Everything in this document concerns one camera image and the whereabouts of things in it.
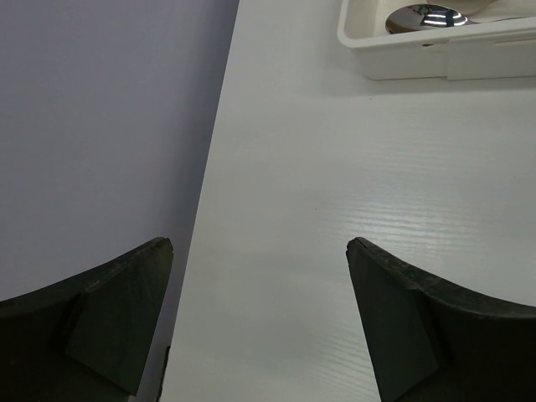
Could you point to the white front utensil tray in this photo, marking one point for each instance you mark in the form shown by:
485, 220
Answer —
500, 44

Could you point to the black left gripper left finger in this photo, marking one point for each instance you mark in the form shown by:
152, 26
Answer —
87, 337

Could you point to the silver spoon green handle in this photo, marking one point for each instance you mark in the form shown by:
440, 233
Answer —
449, 14

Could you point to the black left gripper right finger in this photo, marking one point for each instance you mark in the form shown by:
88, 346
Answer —
430, 339

